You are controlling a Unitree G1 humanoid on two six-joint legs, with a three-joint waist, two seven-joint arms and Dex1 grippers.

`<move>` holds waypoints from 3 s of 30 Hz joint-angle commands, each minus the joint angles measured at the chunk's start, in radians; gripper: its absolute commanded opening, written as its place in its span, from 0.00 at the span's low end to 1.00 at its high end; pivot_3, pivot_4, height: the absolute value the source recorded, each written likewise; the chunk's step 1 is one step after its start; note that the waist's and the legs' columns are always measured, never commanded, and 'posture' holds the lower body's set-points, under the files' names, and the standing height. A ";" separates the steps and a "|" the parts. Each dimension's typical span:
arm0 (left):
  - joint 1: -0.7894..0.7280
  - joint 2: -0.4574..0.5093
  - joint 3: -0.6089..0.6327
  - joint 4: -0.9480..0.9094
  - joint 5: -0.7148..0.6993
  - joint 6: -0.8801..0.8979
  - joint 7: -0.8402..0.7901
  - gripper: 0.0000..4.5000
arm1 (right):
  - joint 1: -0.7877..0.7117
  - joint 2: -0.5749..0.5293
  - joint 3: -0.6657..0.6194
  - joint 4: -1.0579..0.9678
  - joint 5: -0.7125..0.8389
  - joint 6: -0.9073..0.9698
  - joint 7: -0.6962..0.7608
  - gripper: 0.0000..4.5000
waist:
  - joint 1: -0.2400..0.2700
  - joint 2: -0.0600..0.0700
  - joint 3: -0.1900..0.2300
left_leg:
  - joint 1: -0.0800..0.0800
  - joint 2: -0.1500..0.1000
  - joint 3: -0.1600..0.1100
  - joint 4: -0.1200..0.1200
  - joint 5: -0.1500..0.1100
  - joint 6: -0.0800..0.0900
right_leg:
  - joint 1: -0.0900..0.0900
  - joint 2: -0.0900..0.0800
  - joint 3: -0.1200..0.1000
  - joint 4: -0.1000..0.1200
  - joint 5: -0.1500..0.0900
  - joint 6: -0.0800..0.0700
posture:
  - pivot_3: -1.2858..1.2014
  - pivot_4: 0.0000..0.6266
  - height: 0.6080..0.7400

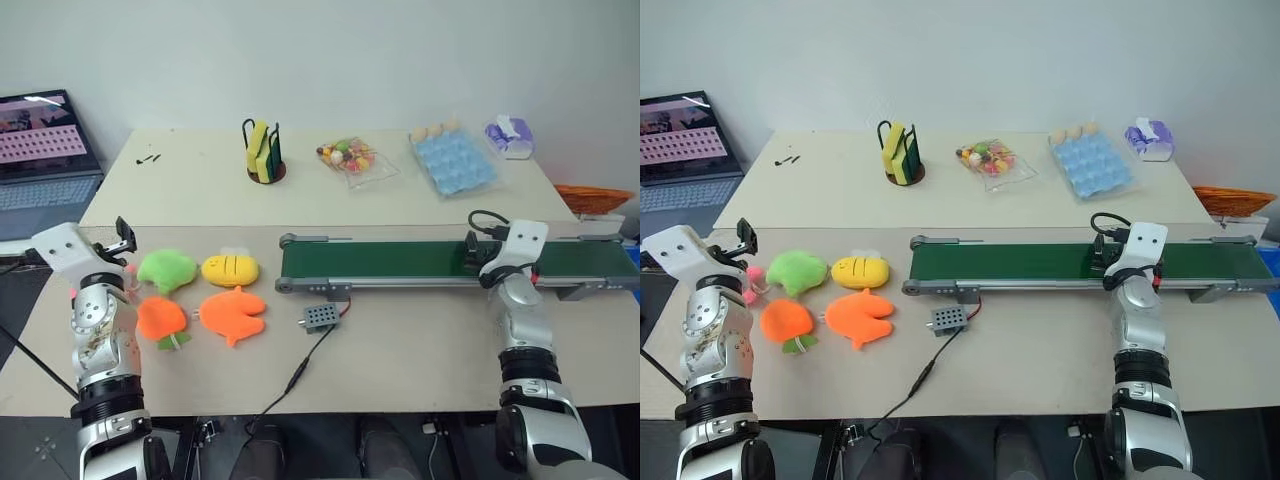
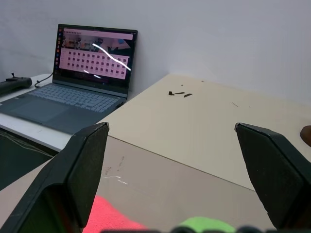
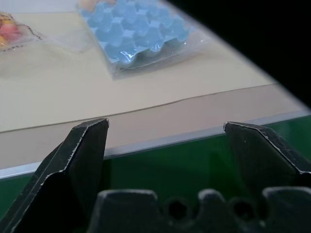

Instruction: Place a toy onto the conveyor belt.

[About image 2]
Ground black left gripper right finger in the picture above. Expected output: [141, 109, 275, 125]
[234, 122, 311, 230]

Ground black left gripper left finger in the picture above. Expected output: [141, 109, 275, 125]
[0, 121, 110, 233]

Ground brown object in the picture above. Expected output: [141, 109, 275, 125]
[300, 125, 311, 147]

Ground red cloth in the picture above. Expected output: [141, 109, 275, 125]
[82, 195, 149, 233]

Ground green round object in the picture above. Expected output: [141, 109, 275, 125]
[179, 216, 237, 233]

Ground dark grey open laptop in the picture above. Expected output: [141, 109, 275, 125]
[0, 23, 138, 135]

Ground black handheld controller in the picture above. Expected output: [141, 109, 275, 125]
[0, 72, 33, 96]

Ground black tape marks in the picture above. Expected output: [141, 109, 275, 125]
[168, 91, 193, 98]

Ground black laptop cable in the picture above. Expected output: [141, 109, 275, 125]
[34, 72, 54, 88]

